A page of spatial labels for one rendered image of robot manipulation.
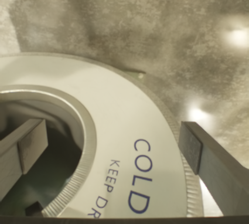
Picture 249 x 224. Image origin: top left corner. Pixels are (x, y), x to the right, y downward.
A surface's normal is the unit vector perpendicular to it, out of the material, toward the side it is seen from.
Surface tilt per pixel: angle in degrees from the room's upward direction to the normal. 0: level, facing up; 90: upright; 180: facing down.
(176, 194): 90
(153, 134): 90
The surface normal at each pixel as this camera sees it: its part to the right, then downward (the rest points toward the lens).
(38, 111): -0.02, 0.64
